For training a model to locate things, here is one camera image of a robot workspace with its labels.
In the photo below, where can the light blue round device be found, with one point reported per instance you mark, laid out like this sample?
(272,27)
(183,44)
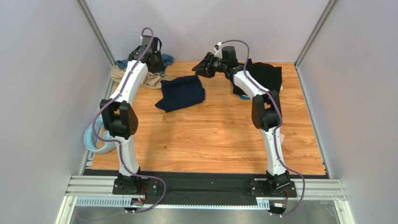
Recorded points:
(89,139)

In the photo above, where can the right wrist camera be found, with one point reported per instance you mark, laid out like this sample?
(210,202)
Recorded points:
(226,54)

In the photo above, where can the aluminium front rail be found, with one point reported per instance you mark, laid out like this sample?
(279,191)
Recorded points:
(88,199)

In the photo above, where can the left aluminium corner post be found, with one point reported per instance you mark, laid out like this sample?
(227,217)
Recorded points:
(82,4)

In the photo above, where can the aluminium corner post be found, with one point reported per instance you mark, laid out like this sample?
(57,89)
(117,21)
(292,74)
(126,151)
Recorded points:
(331,4)
(82,4)

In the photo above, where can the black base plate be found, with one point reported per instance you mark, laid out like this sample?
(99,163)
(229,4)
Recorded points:
(190,188)

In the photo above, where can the teal blue t shirt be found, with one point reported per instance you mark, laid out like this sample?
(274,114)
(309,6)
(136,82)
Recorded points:
(167,60)

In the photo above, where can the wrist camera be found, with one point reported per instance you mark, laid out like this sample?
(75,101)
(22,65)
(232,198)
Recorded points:
(154,44)
(226,54)

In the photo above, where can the folded black t shirt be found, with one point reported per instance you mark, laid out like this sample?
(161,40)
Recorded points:
(268,76)

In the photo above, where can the beige t shirt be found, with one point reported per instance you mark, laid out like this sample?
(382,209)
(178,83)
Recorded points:
(151,81)

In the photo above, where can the right aluminium corner post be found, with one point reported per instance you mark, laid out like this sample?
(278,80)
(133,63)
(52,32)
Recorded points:
(331,4)

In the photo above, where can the navy blue t shirt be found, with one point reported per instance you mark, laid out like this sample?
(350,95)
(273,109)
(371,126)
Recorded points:
(181,92)

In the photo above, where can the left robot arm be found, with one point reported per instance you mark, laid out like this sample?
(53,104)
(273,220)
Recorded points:
(117,114)

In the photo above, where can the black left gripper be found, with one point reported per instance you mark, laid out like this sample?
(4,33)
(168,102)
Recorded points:
(159,69)

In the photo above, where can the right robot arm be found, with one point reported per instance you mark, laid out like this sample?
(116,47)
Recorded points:
(266,113)

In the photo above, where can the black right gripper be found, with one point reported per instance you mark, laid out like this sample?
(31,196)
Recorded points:
(209,64)

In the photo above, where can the white cube adapter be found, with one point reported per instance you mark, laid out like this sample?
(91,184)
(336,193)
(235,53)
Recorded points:
(282,138)

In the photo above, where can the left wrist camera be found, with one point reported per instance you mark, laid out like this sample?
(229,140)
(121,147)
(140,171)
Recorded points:
(154,44)

